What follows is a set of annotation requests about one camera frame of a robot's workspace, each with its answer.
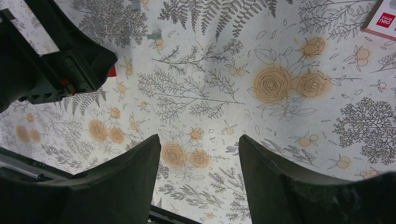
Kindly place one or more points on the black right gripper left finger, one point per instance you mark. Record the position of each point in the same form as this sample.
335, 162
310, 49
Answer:
118, 191

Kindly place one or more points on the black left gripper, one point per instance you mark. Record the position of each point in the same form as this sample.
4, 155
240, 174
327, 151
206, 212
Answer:
79, 66

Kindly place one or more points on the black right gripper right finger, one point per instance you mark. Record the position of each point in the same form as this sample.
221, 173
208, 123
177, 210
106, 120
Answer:
282, 192

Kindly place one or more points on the red white staple box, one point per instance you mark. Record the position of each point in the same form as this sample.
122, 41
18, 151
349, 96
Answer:
382, 20

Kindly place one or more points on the small loose staple piece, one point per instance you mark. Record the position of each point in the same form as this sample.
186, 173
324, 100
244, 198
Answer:
156, 34

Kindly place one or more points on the floral patterned table mat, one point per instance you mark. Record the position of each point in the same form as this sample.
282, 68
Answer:
297, 76

